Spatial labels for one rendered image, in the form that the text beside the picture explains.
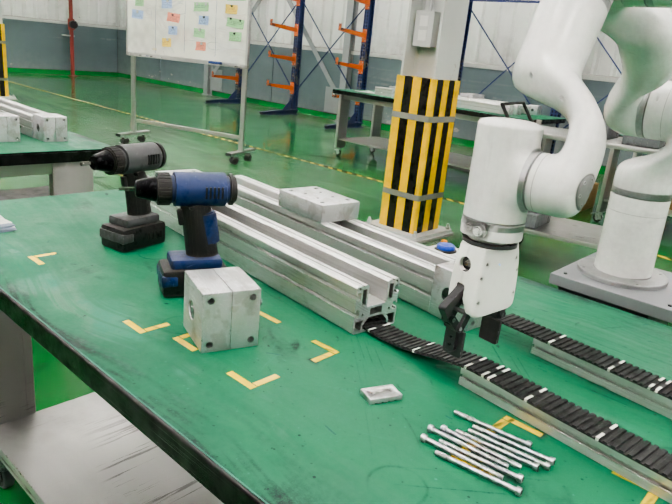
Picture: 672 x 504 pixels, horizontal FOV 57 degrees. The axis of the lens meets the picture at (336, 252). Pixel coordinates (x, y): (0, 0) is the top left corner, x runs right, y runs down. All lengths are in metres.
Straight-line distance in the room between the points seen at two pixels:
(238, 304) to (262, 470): 0.30
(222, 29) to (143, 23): 0.97
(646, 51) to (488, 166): 0.50
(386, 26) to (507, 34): 2.21
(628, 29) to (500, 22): 8.57
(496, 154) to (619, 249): 0.70
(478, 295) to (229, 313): 0.36
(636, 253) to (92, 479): 1.32
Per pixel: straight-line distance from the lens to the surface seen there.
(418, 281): 1.17
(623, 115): 1.43
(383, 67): 10.86
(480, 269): 0.84
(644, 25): 1.24
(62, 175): 2.62
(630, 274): 1.48
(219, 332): 0.95
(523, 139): 0.82
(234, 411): 0.82
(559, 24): 0.91
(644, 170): 1.43
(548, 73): 0.87
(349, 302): 1.03
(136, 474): 1.65
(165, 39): 7.07
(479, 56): 9.89
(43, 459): 1.73
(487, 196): 0.83
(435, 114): 4.32
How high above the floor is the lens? 1.23
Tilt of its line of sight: 18 degrees down
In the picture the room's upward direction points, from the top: 6 degrees clockwise
